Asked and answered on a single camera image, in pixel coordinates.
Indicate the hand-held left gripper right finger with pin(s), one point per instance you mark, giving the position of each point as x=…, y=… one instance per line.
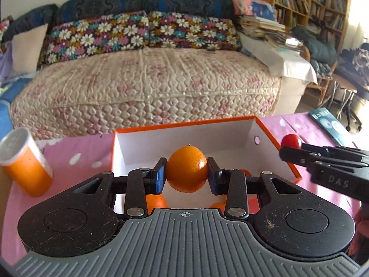
x=212, y=176

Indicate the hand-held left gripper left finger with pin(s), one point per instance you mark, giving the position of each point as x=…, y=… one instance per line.
x=160, y=176

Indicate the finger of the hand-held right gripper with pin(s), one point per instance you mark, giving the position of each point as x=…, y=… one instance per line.
x=294, y=154
x=331, y=176

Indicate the red cherry tomato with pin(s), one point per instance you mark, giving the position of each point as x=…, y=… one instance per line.
x=291, y=140

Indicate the small orange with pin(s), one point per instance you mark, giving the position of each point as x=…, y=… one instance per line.
x=157, y=202
x=246, y=173

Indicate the large orange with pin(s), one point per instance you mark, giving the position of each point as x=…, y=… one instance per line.
x=187, y=168

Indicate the orange cardboard box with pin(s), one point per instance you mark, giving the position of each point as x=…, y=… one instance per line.
x=187, y=132

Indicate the teal book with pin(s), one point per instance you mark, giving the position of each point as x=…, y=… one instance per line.
x=328, y=124

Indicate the black office chair base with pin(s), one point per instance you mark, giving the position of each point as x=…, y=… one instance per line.
x=354, y=119

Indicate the pink tablecloth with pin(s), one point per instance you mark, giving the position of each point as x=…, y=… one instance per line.
x=86, y=155

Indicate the beige quilted sofa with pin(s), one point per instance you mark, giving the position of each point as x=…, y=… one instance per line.
x=144, y=92

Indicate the folding table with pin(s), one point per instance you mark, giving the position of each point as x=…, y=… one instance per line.
x=344, y=82

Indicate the white cloth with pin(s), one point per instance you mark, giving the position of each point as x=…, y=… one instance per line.
x=288, y=66

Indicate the blue patterned cloth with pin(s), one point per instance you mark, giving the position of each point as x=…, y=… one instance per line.
x=321, y=68

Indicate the wicker chair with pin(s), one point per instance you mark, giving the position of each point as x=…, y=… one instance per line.
x=308, y=54

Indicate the dark green jacket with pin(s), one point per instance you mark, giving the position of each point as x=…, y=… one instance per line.
x=320, y=49

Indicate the heap of dark clothes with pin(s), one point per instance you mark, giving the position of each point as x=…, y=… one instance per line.
x=356, y=63

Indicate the stack of books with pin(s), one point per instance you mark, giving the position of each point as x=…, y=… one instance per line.
x=259, y=26

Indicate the orange canister white lid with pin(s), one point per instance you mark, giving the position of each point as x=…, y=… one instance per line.
x=26, y=173

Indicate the floral cushion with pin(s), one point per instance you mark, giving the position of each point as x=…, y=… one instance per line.
x=193, y=30
x=95, y=37

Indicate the blue package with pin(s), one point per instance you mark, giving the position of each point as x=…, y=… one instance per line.
x=262, y=10

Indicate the pink plastic bag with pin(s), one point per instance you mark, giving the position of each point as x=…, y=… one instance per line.
x=240, y=4

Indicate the blue blanket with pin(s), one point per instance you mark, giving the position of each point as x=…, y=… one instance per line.
x=11, y=95

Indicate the beige pillow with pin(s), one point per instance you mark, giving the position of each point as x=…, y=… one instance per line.
x=30, y=49

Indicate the lavender cloth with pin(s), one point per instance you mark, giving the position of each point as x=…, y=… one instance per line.
x=6, y=63

